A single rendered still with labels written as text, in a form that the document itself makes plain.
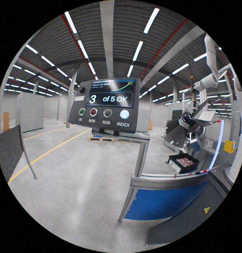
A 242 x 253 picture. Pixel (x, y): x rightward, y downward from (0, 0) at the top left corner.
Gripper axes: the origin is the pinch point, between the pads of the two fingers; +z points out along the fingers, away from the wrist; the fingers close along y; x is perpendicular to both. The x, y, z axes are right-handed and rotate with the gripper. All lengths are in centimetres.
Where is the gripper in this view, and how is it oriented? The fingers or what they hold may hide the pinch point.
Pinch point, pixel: (193, 89)
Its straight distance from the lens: 93.9
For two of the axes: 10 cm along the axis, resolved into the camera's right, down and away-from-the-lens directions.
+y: 9.7, 1.2, -2.0
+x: 1.0, -9.9, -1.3
